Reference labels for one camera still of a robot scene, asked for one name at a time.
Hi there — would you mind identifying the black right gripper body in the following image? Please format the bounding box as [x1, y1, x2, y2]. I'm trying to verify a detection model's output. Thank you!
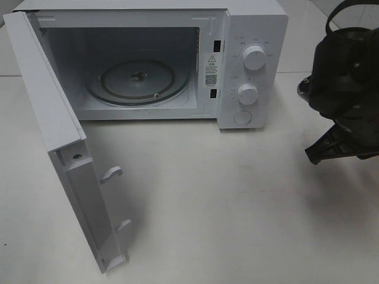
[333, 103, 378, 160]

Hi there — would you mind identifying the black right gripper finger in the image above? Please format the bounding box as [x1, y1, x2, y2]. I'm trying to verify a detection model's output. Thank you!
[305, 125, 359, 165]

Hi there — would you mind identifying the round white door button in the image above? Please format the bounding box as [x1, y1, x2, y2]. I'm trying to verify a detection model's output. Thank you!
[233, 111, 252, 125]

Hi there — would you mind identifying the white dial knob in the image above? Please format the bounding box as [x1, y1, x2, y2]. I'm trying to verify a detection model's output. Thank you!
[241, 43, 267, 71]
[237, 83, 259, 105]

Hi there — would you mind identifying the white microwave door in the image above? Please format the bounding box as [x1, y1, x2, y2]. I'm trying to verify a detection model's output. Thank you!
[4, 11, 131, 273]

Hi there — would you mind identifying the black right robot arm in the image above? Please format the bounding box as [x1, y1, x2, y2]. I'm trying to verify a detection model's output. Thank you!
[297, 28, 378, 164]

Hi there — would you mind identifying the white microwave oven body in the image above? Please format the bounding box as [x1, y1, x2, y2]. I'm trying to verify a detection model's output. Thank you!
[11, 1, 288, 129]

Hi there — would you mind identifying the white warning label sticker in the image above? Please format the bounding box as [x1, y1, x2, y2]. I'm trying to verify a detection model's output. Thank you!
[203, 53, 220, 87]

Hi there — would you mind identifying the glass microwave turntable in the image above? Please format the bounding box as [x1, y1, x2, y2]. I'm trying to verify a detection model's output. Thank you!
[85, 59, 192, 106]

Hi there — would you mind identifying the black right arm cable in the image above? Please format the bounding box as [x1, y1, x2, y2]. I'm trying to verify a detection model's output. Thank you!
[325, 0, 356, 35]

